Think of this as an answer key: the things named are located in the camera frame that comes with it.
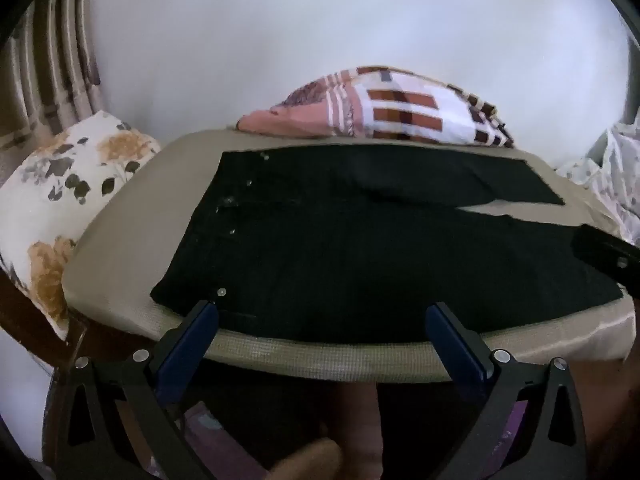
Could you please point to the purple cloth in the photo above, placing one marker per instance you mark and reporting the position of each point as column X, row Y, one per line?
column 517, row 420

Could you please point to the pale table leg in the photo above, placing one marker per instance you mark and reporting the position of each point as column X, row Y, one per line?
column 361, row 430

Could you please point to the folded plaid blanket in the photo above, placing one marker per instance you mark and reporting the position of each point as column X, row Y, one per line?
column 400, row 110

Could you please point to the white lace cloth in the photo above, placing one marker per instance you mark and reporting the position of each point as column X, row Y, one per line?
column 620, row 170

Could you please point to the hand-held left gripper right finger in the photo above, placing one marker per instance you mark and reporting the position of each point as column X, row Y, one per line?
column 455, row 347

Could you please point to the brown striped curtain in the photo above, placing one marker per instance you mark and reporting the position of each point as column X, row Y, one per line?
column 50, row 75

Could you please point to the beige padded board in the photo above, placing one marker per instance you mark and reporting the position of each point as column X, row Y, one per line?
column 130, row 250

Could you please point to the white floral pillow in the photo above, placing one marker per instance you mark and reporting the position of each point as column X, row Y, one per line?
column 60, row 200

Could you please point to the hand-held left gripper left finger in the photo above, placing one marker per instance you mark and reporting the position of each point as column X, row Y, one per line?
column 192, row 342

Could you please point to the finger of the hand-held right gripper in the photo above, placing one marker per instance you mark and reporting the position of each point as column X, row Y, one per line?
column 607, row 255

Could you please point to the black pants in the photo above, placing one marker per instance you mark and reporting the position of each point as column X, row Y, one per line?
column 350, row 260

